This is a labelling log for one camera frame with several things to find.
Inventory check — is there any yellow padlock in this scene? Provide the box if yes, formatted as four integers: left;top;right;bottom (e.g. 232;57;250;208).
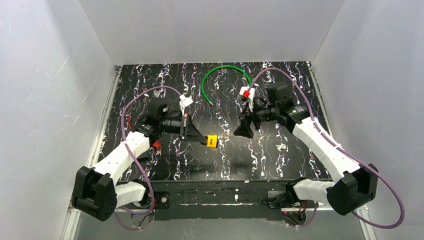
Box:
206;135;219;148

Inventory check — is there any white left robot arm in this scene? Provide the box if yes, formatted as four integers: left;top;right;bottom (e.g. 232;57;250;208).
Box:
71;103;219;222

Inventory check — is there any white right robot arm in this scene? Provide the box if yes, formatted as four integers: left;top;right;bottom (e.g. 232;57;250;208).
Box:
233;84;378;216

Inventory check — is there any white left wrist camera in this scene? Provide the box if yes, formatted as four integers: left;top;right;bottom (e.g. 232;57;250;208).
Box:
179;94;194;115

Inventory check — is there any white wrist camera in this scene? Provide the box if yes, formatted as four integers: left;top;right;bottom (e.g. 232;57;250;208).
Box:
179;94;194;115
238;86;255;112

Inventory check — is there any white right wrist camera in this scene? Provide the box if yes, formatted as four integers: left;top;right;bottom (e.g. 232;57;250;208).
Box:
238;86;255;112

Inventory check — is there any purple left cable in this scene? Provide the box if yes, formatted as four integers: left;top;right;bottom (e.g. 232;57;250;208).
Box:
113;85;183;231

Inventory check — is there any purple cable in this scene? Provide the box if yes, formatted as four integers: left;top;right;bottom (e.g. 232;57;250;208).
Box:
246;67;406;230
113;85;183;231

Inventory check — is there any green cable lock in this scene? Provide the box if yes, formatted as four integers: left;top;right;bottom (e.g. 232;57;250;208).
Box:
201;64;253;106

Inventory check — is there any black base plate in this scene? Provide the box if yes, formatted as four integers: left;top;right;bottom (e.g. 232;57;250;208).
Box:
151;180;314;224

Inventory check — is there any aluminium frame rail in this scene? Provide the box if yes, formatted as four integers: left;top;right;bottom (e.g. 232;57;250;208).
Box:
61;66;122;240

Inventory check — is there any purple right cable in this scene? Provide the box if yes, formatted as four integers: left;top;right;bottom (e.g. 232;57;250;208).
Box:
246;67;406;230

